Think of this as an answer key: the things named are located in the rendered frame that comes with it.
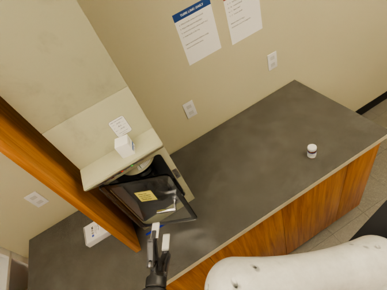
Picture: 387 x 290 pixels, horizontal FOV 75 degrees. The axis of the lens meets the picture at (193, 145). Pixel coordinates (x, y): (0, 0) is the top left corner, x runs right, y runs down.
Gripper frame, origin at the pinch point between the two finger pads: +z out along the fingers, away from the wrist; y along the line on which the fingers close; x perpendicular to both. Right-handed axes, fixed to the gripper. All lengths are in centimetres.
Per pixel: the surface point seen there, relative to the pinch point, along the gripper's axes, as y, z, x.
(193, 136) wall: -24, 78, -6
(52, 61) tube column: 69, 22, 6
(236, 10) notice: 38, 100, -49
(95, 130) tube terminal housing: 43.2, 20.8, 9.3
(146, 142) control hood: 31.8, 20.9, -5.3
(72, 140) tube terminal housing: 44, 17, 17
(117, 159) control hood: 31.7, 15.8, 5.9
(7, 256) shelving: -27, 10, 115
